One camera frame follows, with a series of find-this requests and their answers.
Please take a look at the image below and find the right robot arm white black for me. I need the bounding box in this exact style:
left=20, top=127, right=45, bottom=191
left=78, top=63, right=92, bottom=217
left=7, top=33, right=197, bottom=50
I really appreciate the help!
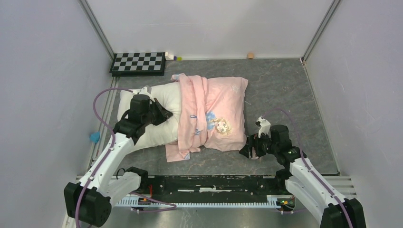
left=240, top=125, right=366, bottom=228

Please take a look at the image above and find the small blue object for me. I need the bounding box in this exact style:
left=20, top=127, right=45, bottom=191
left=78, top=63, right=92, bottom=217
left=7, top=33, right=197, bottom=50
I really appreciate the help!
left=89, top=132, right=100, bottom=144

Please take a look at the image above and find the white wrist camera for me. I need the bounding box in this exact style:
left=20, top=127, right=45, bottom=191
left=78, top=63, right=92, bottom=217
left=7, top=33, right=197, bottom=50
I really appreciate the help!
left=255, top=116, right=271, bottom=138
left=132, top=85, right=153, bottom=99

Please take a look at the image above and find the white pillow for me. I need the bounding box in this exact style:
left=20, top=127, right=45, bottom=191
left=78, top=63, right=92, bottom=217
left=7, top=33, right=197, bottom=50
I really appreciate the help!
left=113, top=82, right=182, bottom=152

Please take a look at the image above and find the white toothed cable duct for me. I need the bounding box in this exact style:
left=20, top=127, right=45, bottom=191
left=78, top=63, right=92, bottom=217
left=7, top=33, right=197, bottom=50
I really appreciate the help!
left=116, top=195, right=295, bottom=209

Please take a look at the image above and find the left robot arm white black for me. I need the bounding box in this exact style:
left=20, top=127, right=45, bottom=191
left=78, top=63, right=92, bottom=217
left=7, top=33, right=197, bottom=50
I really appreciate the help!
left=64, top=93, right=173, bottom=227

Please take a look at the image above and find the blue and pink printed pillowcase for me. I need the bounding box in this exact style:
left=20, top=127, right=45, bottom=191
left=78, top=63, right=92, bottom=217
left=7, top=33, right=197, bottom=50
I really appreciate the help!
left=165, top=74, right=248, bottom=162

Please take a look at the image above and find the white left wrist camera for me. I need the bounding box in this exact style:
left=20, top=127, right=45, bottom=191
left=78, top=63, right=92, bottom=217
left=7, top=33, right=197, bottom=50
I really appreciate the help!
left=132, top=85, right=153, bottom=99

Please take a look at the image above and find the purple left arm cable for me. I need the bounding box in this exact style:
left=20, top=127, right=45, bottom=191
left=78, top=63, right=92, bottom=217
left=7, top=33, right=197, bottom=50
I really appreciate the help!
left=74, top=88, right=178, bottom=228

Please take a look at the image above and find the black white checkerboard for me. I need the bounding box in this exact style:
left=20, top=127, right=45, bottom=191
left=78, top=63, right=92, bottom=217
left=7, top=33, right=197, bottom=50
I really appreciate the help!
left=109, top=52, right=166, bottom=76

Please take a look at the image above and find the small white block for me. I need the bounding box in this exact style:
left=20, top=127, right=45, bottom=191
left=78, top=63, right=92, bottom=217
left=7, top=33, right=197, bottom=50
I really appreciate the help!
left=164, top=52, right=175, bottom=61

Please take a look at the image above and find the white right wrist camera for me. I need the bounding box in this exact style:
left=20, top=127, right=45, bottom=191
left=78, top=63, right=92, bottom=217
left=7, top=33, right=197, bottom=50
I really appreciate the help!
left=255, top=116, right=271, bottom=138

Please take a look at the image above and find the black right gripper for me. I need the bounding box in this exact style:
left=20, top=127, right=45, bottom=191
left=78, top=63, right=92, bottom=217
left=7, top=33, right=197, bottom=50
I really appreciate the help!
left=239, top=130, right=278, bottom=159

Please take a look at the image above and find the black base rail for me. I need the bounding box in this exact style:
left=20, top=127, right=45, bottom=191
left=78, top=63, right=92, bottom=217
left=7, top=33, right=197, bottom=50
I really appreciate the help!
left=136, top=175, right=289, bottom=203

